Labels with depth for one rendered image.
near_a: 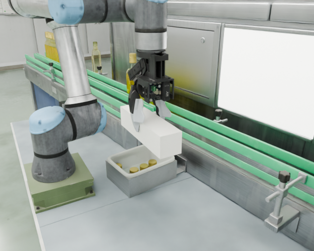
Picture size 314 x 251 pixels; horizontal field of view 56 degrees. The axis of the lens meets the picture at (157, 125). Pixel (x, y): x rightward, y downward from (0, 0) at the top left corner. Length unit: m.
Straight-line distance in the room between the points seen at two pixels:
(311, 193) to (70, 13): 0.76
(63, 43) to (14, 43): 6.06
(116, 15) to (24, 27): 6.44
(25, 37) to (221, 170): 6.43
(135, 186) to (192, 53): 0.62
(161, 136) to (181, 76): 0.73
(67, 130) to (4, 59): 6.14
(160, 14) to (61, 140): 0.56
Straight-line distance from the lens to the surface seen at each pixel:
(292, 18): 1.04
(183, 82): 1.38
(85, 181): 1.07
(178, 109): 1.29
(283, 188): 0.81
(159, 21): 0.68
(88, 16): 0.71
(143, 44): 0.69
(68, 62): 1.07
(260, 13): 1.10
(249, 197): 1.03
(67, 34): 1.07
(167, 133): 0.70
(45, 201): 1.07
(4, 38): 7.08
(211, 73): 1.24
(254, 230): 1.00
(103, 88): 1.65
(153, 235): 0.94
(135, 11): 0.70
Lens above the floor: 1.41
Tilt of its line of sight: 23 degrees down
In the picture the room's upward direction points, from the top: straight up
